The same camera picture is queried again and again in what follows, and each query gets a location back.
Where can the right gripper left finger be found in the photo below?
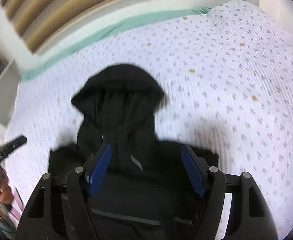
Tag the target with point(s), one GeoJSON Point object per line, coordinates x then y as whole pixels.
{"type": "Point", "coordinates": [82, 183]}

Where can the white bookshelf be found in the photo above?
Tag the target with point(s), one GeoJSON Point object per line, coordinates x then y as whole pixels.
{"type": "Point", "coordinates": [10, 77]}

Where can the left hand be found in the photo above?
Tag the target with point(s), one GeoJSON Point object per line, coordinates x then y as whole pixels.
{"type": "Point", "coordinates": [6, 196]}

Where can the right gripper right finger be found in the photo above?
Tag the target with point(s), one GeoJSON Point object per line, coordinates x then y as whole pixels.
{"type": "Point", "coordinates": [210, 183]}

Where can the black hooded jacket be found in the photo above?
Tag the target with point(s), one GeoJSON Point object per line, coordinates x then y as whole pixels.
{"type": "Point", "coordinates": [146, 192]}

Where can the green bed sheet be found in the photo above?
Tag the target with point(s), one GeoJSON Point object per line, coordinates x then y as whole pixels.
{"type": "Point", "coordinates": [111, 30]}

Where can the white floral bedspread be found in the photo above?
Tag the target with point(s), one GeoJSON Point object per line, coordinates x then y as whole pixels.
{"type": "Point", "coordinates": [228, 82]}

